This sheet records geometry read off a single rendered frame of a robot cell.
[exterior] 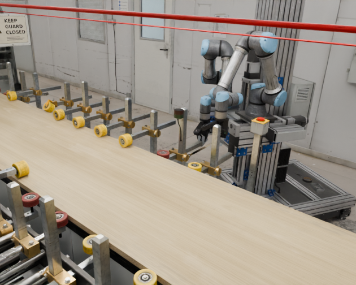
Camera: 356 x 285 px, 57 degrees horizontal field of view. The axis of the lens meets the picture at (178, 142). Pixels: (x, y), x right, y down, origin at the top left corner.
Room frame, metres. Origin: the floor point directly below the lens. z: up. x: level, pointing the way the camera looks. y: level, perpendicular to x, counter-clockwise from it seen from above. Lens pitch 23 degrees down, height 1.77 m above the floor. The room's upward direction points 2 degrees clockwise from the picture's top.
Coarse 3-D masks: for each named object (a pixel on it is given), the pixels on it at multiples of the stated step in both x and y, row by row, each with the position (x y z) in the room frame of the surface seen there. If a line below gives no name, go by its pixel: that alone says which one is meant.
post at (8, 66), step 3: (6, 63) 3.34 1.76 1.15; (9, 63) 3.34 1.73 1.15; (6, 66) 3.34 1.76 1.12; (9, 66) 3.34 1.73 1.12; (9, 69) 3.33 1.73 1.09; (9, 72) 3.33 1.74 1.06; (9, 75) 3.33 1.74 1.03; (9, 78) 3.33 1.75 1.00; (12, 78) 3.35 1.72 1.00; (9, 81) 3.34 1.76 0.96; (12, 81) 3.35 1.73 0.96; (9, 84) 3.35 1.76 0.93; (12, 84) 3.34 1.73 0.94; (12, 87) 3.34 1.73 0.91; (12, 90) 3.33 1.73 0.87
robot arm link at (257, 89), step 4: (252, 84) 2.34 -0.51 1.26; (256, 84) 2.30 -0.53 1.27; (260, 84) 2.29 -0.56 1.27; (264, 84) 2.28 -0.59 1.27; (252, 88) 2.31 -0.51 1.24; (256, 88) 2.28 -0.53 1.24; (260, 88) 2.27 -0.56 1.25; (252, 92) 2.30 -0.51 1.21; (256, 92) 2.27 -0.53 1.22; (260, 92) 2.25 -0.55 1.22; (252, 96) 2.30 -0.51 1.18; (256, 96) 2.27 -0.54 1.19; (260, 96) 2.24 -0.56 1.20; (252, 100) 2.29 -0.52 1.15; (256, 100) 2.27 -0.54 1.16; (260, 100) 2.25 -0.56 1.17
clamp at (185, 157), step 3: (171, 150) 1.99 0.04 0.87; (174, 150) 1.99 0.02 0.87; (177, 150) 1.99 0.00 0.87; (171, 153) 1.98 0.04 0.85; (177, 153) 1.95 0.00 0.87; (186, 153) 1.96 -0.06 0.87; (177, 156) 1.95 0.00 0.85; (180, 156) 1.94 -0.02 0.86; (183, 156) 1.93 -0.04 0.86; (186, 156) 1.93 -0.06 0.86; (177, 159) 1.95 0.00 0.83; (180, 159) 1.94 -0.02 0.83; (183, 159) 1.92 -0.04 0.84; (186, 159) 1.93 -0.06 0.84
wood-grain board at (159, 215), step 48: (0, 96) 3.00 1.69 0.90; (0, 144) 1.91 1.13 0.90; (48, 144) 1.94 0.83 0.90; (96, 144) 1.97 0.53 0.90; (48, 192) 1.37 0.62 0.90; (96, 192) 1.39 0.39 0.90; (144, 192) 1.41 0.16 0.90; (192, 192) 1.42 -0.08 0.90; (240, 192) 1.44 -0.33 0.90; (144, 240) 1.05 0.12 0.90; (192, 240) 1.06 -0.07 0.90; (240, 240) 1.07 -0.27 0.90; (288, 240) 1.09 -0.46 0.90; (336, 240) 1.10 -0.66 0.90
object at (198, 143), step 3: (198, 141) 2.19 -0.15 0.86; (201, 141) 2.19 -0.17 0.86; (192, 144) 2.13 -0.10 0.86; (195, 144) 2.14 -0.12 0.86; (198, 144) 2.16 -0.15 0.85; (201, 144) 2.18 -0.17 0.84; (186, 147) 2.08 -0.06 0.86; (189, 147) 2.08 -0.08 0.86; (192, 147) 2.10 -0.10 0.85; (195, 147) 2.12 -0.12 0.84; (186, 150) 2.05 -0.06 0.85; (189, 150) 2.07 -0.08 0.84; (174, 153) 1.97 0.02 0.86; (171, 156) 1.92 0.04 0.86; (174, 156) 1.94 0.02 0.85; (171, 159) 1.92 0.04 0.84
